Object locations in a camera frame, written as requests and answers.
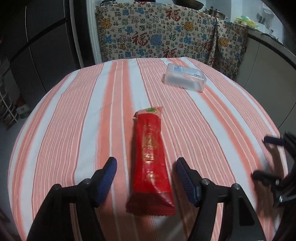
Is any grey kitchen counter cabinet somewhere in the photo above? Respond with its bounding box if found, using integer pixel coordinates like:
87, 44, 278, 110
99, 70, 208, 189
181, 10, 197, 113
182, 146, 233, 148
235, 30, 295, 133

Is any red long snack packet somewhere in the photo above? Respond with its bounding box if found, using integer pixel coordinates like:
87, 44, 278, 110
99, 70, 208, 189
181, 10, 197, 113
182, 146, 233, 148
126, 106, 176, 216

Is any clear plastic box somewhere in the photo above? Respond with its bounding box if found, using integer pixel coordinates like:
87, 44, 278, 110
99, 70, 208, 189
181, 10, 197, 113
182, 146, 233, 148
163, 63, 207, 92

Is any pink striped tablecloth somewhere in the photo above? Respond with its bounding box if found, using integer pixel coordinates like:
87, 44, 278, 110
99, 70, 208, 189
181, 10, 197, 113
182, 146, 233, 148
8, 57, 287, 240

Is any yellow green cloth pile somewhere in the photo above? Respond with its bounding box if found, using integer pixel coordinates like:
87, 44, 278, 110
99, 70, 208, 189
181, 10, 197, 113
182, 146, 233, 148
235, 16, 258, 29

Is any steel pot with lid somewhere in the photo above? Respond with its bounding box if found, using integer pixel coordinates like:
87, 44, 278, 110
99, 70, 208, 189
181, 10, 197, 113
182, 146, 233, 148
204, 7, 228, 20

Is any black frying pan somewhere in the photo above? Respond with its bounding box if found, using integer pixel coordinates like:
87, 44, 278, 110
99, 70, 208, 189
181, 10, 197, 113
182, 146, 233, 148
173, 0, 204, 10

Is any patterned Chinese character cloth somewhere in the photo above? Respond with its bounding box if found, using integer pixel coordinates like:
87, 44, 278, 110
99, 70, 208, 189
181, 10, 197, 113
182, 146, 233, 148
96, 2, 247, 79

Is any dark refrigerator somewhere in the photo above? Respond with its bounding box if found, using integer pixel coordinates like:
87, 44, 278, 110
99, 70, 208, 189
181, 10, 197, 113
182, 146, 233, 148
1, 1, 83, 106

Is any white wire rack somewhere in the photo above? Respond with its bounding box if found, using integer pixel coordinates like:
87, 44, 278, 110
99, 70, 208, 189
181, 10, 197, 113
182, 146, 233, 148
0, 77, 19, 130

